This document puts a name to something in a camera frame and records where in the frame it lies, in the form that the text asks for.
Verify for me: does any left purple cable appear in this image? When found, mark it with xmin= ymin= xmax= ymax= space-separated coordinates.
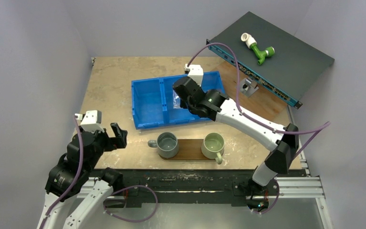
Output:
xmin=39 ymin=115 xmax=84 ymax=229

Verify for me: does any dark network switch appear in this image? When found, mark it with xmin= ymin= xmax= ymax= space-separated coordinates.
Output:
xmin=206 ymin=12 xmax=335 ymax=109

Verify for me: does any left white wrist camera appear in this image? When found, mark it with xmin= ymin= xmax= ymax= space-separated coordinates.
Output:
xmin=80 ymin=110 xmax=104 ymax=133

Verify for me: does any black aluminium base frame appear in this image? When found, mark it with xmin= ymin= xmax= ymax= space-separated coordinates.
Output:
xmin=60 ymin=169 xmax=325 ymax=209

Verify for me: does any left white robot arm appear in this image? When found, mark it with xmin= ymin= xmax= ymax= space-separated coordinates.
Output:
xmin=38 ymin=123 xmax=128 ymax=229

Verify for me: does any small metal bracket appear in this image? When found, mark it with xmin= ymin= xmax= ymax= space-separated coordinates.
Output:
xmin=240 ymin=78 xmax=259 ymax=97

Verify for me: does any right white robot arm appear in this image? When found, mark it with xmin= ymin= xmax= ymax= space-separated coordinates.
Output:
xmin=172 ymin=76 xmax=299 ymax=194

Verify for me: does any grey ceramic mug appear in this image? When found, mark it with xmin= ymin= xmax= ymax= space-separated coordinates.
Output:
xmin=147 ymin=132 xmax=179 ymax=158

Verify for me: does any blue plastic bin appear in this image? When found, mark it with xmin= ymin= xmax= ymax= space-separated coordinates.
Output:
xmin=131 ymin=74 xmax=209 ymax=129

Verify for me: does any purple cable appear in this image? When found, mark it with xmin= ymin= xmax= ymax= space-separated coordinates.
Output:
xmin=184 ymin=42 xmax=331 ymax=216
xmin=39 ymin=115 xmax=84 ymax=229

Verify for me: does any brown oval wooden tray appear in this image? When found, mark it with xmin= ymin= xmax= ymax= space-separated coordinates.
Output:
xmin=161 ymin=139 xmax=211 ymax=161

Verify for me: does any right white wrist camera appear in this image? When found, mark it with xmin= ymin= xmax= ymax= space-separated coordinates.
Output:
xmin=184 ymin=63 xmax=204 ymax=86

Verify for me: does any green white pipe fitting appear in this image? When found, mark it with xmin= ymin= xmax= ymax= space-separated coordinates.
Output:
xmin=241 ymin=32 xmax=275 ymax=65

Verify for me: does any plywood board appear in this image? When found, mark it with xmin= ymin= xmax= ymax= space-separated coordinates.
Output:
xmin=213 ymin=62 xmax=291 ymax=125

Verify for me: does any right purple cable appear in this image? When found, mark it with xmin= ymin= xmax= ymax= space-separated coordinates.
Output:
xmin=184 ymin=42 xmax=331 ymax=216

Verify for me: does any clear acrylic holder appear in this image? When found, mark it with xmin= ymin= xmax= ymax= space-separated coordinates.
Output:
xmin=172 ymin=91 xmax=181 ymax=109

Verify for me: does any pale green ceramic mug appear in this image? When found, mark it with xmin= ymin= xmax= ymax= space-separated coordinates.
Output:
xmin=201 ymin=133 xmax=225 ymax=165

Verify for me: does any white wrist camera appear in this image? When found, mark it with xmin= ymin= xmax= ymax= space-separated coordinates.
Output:
xmin=184 ymin=63 xmax=204 ymax=86
xmin=80 ymin=110 xmax=104 ymax=133

